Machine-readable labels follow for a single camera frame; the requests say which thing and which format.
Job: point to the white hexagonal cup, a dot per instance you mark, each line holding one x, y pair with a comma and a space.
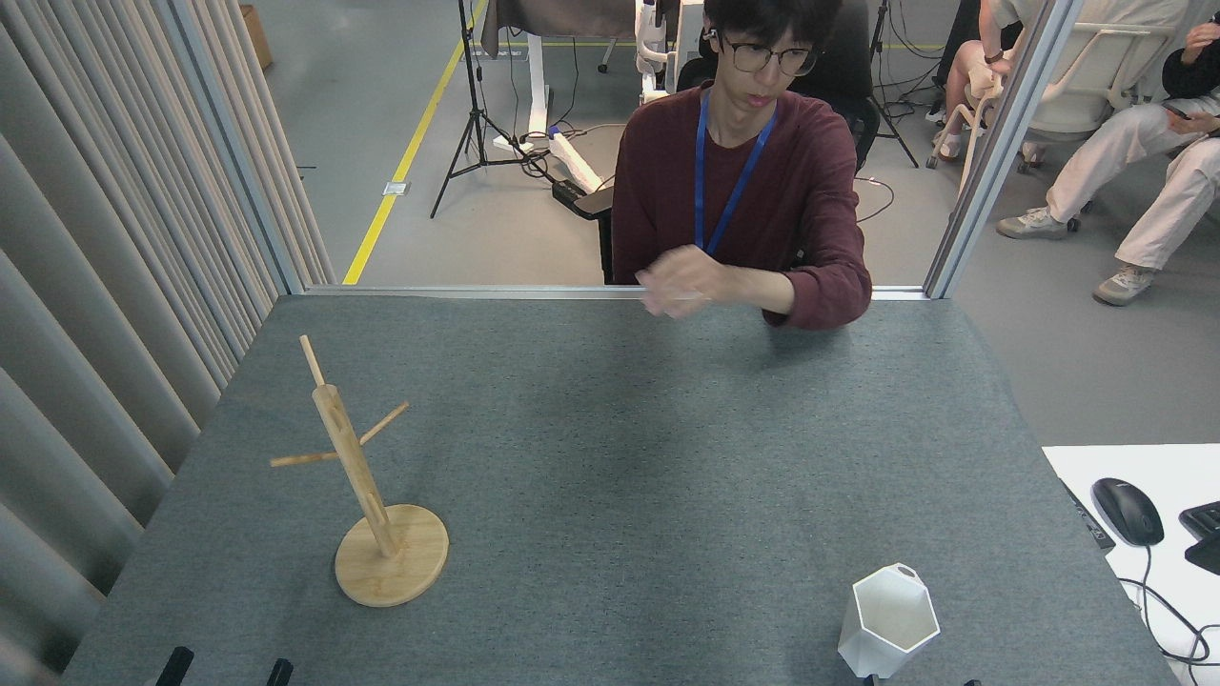
882, 619

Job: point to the person's left forearm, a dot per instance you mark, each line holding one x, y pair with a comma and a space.
762, 288

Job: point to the wooden cup rack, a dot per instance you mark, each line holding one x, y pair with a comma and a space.
391, 572

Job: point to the person's left hand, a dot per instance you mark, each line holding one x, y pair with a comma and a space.
679, 278

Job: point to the black flat bar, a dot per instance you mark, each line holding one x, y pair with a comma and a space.
1088, 519

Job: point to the black computer mouse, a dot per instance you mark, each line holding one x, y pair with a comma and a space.
1128, 511

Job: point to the black keyboard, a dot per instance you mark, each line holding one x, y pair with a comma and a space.
1203, 534

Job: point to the white side desk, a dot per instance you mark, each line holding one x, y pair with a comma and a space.
1182, 457

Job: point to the beige curtain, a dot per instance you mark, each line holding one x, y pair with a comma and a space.
95, 286

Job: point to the metal floor socket plate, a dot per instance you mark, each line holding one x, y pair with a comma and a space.
396, 189

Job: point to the person in maroon top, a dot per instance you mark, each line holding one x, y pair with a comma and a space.
753, 171

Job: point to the black power strip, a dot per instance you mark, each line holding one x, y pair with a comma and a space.
569, 191

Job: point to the seated person in white trousers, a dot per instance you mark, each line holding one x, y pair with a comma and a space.
1144, 143

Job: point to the black tripod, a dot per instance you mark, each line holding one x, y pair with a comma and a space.
474, 114

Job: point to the black office chair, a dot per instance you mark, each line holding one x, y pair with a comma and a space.
848, 67

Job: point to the seated person with wristwatch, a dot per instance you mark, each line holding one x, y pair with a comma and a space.
972, 67

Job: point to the white chair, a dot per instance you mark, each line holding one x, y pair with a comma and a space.
1096, 76

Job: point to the black-framed glasses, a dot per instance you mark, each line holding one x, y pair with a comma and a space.
767, 57

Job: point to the white desk leg stand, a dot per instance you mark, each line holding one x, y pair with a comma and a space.
538, 95

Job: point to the cardboard box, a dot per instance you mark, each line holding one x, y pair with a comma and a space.
255, 36

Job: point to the white machine on wheels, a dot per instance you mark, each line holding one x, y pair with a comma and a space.
658, 38

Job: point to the silver frame rail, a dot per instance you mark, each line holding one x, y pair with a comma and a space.
477, 291

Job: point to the silver frame post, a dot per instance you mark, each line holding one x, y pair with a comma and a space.
1001, 143

